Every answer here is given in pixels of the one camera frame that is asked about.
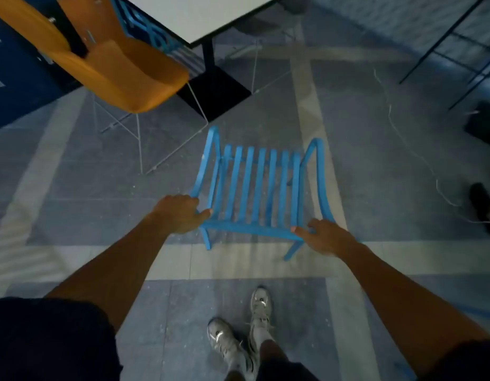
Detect person's left forearm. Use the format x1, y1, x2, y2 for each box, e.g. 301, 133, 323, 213
46, 212, 170, 334

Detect person's right forearm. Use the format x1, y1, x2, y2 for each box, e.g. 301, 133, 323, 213
336, 241, 490, 377

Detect person's left silver sneaker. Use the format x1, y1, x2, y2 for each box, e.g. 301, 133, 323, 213
207, 317, 256, 381

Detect person's right hand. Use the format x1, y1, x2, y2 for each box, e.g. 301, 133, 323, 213
291, 217, 359, 259

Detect person's left hand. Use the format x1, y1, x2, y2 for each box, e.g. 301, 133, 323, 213
151, 194, 212, 236

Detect dark blue cabinet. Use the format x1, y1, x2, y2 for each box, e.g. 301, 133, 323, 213
0, 0, 85, 133

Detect person's silver sneaker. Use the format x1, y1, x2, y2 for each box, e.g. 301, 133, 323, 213
207, 317, 256, 381
249, 286, 275, 356

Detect black shirt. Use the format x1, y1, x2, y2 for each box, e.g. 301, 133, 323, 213
0, 296, 490, 381

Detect person's right silver sneaker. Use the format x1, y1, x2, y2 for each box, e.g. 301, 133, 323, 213
249, 286, 275, 356

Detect person's right leg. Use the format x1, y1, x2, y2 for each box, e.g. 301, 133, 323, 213
259, 339, 290, 366

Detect thin white cable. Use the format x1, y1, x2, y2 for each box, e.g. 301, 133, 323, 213
373, 68, 490, 226

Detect white table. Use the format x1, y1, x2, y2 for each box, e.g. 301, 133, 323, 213
122, 0, 285, 122

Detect grey shell chair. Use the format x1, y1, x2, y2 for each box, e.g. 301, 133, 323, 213
225, 0, 314, 94

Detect black shorts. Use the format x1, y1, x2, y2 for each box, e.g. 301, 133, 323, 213
225, 352, 321, 381

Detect blue slatted chair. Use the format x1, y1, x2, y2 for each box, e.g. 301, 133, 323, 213
189, 125, 336, 261

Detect orange shell chair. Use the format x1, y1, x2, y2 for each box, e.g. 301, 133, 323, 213
0, 0, 209, 175

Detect white sock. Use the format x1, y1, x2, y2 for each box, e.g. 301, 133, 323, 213
252, 327, 276, 353

